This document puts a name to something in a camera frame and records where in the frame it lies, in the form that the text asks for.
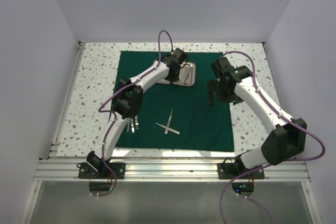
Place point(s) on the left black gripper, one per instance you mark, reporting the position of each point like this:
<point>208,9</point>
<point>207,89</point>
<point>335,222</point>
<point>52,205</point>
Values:
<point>175,78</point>

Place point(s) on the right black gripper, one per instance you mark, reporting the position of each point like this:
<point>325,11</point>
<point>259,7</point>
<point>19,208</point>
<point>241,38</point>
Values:
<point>213,85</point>

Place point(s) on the green surgical cloth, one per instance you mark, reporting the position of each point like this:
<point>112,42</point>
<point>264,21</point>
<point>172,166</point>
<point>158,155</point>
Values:
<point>201,126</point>

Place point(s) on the steel scalpel handle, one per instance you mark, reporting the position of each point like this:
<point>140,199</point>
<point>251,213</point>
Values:
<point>168,122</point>
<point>168,128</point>

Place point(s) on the steel scissors small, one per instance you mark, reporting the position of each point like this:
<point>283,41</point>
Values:
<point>134,124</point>

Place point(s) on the steel forceps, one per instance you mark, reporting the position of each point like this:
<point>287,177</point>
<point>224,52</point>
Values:
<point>186,75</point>

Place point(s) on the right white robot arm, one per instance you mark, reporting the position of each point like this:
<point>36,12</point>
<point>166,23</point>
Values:
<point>286,136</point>

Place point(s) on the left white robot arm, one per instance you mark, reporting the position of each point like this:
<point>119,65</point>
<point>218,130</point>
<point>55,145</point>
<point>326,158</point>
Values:
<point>126,104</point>

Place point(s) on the steel instrument tray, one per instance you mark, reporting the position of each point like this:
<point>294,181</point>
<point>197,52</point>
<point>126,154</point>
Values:
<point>179,81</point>

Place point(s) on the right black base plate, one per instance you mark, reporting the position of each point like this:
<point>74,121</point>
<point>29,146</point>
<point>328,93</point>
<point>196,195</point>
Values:
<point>229,169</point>

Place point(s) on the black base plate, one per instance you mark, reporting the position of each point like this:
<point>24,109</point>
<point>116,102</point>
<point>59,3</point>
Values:
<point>229,169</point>
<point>94,168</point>

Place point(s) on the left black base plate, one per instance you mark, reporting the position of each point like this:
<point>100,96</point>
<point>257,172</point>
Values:
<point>94,168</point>

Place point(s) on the aluminium mounting rail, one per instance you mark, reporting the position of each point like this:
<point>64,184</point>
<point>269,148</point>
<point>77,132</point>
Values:
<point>167,170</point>

